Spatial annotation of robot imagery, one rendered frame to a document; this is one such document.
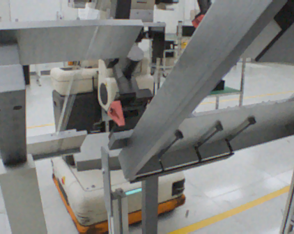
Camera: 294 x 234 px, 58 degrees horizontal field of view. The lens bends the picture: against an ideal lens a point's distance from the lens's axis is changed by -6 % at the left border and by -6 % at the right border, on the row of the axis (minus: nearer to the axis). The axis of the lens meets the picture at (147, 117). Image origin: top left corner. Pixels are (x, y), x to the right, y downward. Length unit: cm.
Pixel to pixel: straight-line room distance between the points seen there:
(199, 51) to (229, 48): 5
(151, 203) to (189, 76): 91
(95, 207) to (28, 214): 89
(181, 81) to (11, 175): 29
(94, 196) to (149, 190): 30
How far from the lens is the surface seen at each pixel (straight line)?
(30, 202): 50
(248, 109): 66
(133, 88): 79
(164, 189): 152
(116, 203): 68
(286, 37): 35
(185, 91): 38
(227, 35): 31
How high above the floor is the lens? 101
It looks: 17 degrees down
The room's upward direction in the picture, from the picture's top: straight up
